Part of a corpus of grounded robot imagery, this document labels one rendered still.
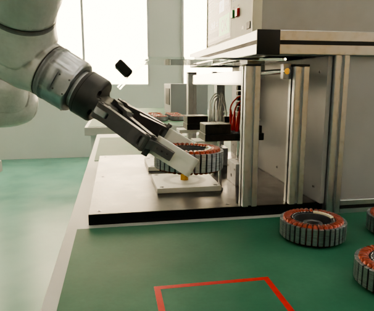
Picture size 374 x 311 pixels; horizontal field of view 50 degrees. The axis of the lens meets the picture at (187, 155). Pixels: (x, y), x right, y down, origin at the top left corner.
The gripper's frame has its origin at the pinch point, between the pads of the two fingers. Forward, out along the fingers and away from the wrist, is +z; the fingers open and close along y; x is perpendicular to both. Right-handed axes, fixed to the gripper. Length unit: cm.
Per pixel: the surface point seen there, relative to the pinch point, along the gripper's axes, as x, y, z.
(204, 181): -9.3, -31.7, 6.9
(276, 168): 1.5, -41.6, 21.9
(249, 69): 17.6, -15.2, 1.5
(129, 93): -63, -488, -112
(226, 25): 26, -45, -9
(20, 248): -137, -163, -58
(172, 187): -12.9, -24.5, 1.1
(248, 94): 13.5, -15.3, 4.0
